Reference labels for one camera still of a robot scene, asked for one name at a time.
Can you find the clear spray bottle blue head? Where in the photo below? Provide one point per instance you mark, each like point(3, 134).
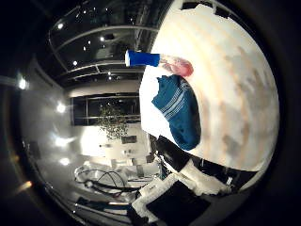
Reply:
point(144, 58)

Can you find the dark wall picture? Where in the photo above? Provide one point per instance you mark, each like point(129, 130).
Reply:
point(129, 139)

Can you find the blue striped cloth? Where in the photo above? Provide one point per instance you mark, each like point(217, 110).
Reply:
point(182, 113)

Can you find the green leafy indoor plant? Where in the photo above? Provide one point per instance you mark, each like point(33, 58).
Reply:
point(113, 124)

